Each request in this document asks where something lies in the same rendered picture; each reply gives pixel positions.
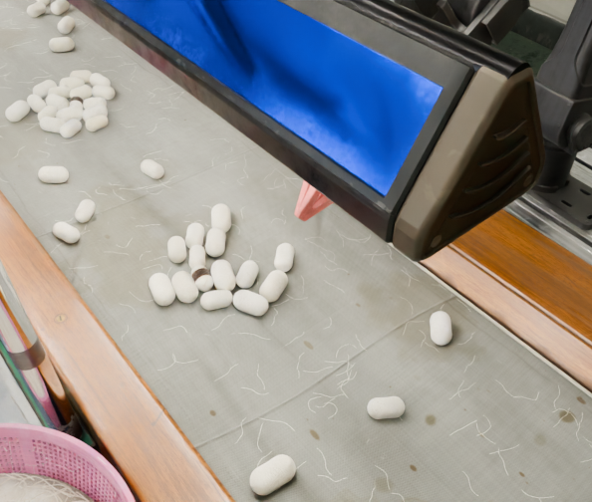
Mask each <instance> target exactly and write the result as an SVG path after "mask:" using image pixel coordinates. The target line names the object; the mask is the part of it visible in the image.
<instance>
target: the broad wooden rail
mask: <svg viewBox="0 0 592 502"><path fill-rule="evenodd" d="M418 263H419V264H420V265H422V266H423V267H424V268H426V269H427V270H428V271H430V272H431V273H432V274H434V275H435V276H436V277H438V278H439V279H440V280H442V281H443V282H444V283H446V284H447V285H448V286H450V287H451V288H452V289H454V290H455V291H456V292H458V293H459V294H460V295H462V296H463V297H464V298H466V299H467V300H468V301H470V302H471V303H472V304H474V305H475V306H476V307H478V308H479V309H480V310H482V311H483V312H484V313H486V314H487V315H488V316H490V317H491V318H492V319H493V320H495V321H496V322H497V323H499V324H500V325H501V326H503V327H504V328H505V329H507V330H508V331H509V332H511V333H512V334H513V335H515V336H516V337H517V338H519V339H520V340H521V341H523V342H524V343H525V344H527V345H528V346H529V347H531V348H532V349H533V350H535V351H536V352H537V353H539V354H540V355H541V356H543V357H544V358H545V359H547V360H548V361H549V362H551V363H552V364H553V365H555V366H556V367H557V368H559V369H560V370H561V371H563V372H564V373H565V374H567V375H568V376H569V377H571V378H572V379H574V380H575V381H576V382H578V383H579V384H580V385H582V386H583V387H584V388H586V389H587V390H588V391H590V392H591V393H592V265H591V264H590V263H588V262H587V261H585V260H583V259H582V258H580V257H579V256H577V255H575V254H574V253H572V252H571V251H569V250H567V249H566V248H564V247H563V246H561V245H559V244H558V243H556V242H555V241H553V240H551V239H550V238H548V237H547V236H545V235H543V234H542V233H540V232H539V231H537V230H535V229H534V228H532V227H531V226H529V225H527V224H526V223H524V222H523V221H521V220H519V219H518V218H516V217H515V216H513V215H511V214H510V213H508V212H507V211H505V210H503V209H501V210H499V211H498V212H496V213H495V214H493V215H492V216H490V217H489V218H487V219H486V220H484V221H483V222H481V223H480V224H478V225H477V226H475V227H474V228H472V229H471V230H469V231H468V232H466V233H465V234H463V235H462V236H460V237H459V238H457V239H456V240H454V241H453V242H451V243H450V244H448V246H446V247H445V248H443V249H442V250H440V251H439V252H437V253H436V254H434V255H433V256H431V257H430V258H428V259H426V260H423V261H419V262H418Z"/></svg>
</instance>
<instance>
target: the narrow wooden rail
mask: <svg viewBox="0 0 592 502"><path fill-rule="evenodd" d="M0 259H1V261H2V263H3V265H4V267H5V269H6V271H7V273H8V275H9V277H10V279H11V281H12V283H13V285H14V288H15V290H16V292H17V294H18V296H19V298H20V300H21V302H22V304H23V306H24V308H25V310H26V312H27V315H28V317H29V319H30V321H31V323H32V325H33V327H34V329H35V331H36V333H37V335H38V337H39V339H40V342H41V344H42V346H43V348H44V350H45V352H46V354H47V356H48V358H49V360H50V362H51V364H52V366H53V369H54V371H55V373H56V375H57V377H58V379H59V381H60V383H61V385H62V387H63V389H64V391H65V393H66V395H67V398H68V399H69V401H70V403H71V404H72V406H73V407H74V409H75V410H76V412H77V414H78V415H79V417H80V418H81V420H82V421H83V423H84V424H85V426H86V428H87V429H88V430H89V431H90V433H91V434H92V436H93V438H94V439H95V441H96V442H97V444H98V446H99V448H100V450H101V453H102V455H103V456H104V457H105V458H106V459H107V460H108V461H109V462H110V463H111V464H112V465H113V466H114V467H115V469H116V470H117V471H118V472H119V473H120V475H121V476H122V478H123V479H124V480H125V482H126V483H127V485H128V487H129V489H130V490H131V492H132V494H133V496H134V498H135V500H136V502H236V501H235V500H234V498H233V497H232V496H231V494H230V493H229V492H228V490H227V489H226V488H225V486H224V485H223V484H222V482H221V481H220V480H219V479H218V477H217V476H216V475H215V473H214V472H213V471H212V469H211V468H210V467H209V465H208V464H207V463H206V461H205V460H204V459H203V457H202V456H201V455H200V453H199V452H198V451H197V449H196V448H195V447H194V445H193V444H192V443H191V441H190V440H189V439H188V438H187V436H186V435H185V434H184V432H183V431H182V430H181V428H180V427H179V426H178V424H177V423H176V422H175V420H174V419H173V418H172V416H171V415H170V414H169V412H168V411H167V410H166V408H165V407H164V406H163V404H162V403H161V402H160V400H159V399H158V398H157V397H156V395H155V394H154V393H153V391H152V390H151V389H150V387H149V386H148V384H147V383H146V382H145V380H144V379H143V378H142V376H141V375H140V374H139V372H138V371H137V370H136V368H135V367H134V366H133V364H132V363H131V362H130V360H129V359H128V358H127V356H126V355H125V354H124V353H123V351H122V350H121V349H120V347H119V346H118V345H117V343H116V342H115V341H114V339H113V338H112V337H111V335H110V334H109V333H108V331H107V330H106V329H105V327H104V326H103V325H102V323H101V322H100V321H99V319H98V318H97V317H96V315H95V314H94V313H93V312H92V310H91V309H90V308H89V306H88V305H87V304H86V302H85V301H84V300H83V298H82V297H81V296H80V294H79V293H78V292H77V290H76V289H75V288H74V286H73V285H72V284H71V282H70V281H69V280H68V278H67V277H66V276H65V274H64V273H63V272H62V270H61V269H60V268H59V267H58V265H57V264H56V263H55V261H54V260H53V259H52V257H51V256H50V255H49V253H48V252H47V251H46V249H45V248H44V247H43V245H42V244H41V243H40V241H39V240H38V239H37V237H36V236H35V235H34V233H33V232H32V231H31V229H30V228H29V227H28V226H27V224H26V223H25V222H24V220H23V219H22V218H21V216H20V215H19V214H18V212H17V211H16V210H15V208H14V207H13V206H12V204H11V203H10V202H9V200H8V199H7V198H6V196H5V195H4V194H3V192H2V191H1V190H0Z"/></svg>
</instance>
